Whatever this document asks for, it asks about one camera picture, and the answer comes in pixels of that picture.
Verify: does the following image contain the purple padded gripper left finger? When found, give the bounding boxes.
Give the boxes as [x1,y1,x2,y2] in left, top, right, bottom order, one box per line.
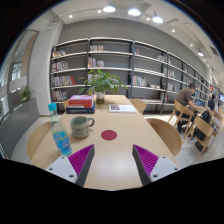
[47,145,95,187]

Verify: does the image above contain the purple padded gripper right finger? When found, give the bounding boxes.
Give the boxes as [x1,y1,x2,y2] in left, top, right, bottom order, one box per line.
[132,145,179,186]

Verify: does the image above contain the clear water bottle blue label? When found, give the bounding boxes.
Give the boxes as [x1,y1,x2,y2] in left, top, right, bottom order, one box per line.
[48,103,72,156]

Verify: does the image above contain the wooden chair near right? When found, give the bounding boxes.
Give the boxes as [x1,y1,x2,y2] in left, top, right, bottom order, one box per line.
[146,118,182,156]

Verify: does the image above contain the grey patterned ceramic mug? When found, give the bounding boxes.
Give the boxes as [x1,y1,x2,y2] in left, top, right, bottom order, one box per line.
[70,116,95,139]

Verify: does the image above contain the dark red round coaster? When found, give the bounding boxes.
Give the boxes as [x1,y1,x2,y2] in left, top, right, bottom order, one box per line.
[101,130,117,140]

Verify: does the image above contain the wooden chair near left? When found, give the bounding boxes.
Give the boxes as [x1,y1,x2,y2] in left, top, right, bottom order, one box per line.
[27,121,51,159]

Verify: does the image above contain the wooden chair with black bag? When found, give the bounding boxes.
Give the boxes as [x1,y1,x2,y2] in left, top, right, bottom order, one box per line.
[189,117,213,155]

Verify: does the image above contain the wooden chair far right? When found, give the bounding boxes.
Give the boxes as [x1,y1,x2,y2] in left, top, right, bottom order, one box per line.
[130,99,146,113]

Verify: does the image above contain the stack of red blue books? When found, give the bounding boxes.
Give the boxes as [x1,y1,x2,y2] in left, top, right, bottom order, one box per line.
[65,95,95,114]

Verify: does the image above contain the wooden chair behind person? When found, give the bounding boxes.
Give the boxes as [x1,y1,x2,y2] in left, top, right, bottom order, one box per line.
[169,101,193,134]

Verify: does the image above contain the wooden chair far left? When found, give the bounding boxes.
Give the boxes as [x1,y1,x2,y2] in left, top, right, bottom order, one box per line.
[63,100,69,110]

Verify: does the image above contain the seated person brown shirt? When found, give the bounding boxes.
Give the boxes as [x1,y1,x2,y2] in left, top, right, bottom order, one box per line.
[176,83,201,134]

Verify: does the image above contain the open magazine on table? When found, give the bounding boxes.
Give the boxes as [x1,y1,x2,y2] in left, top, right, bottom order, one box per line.
[109,104,136,113]

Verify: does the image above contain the small plant by window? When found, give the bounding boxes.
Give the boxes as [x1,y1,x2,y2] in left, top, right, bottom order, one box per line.
[20,86,35,102]

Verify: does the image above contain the seated person dark shirt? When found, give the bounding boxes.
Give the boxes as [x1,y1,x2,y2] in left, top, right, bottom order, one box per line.
[208,94,216,111]

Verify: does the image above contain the green potted plant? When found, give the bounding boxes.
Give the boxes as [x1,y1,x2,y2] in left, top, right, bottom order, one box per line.
[78,70,127,104]

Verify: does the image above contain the large grey bookshelf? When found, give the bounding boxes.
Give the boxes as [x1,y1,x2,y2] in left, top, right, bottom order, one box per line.
[50,37,210,113]

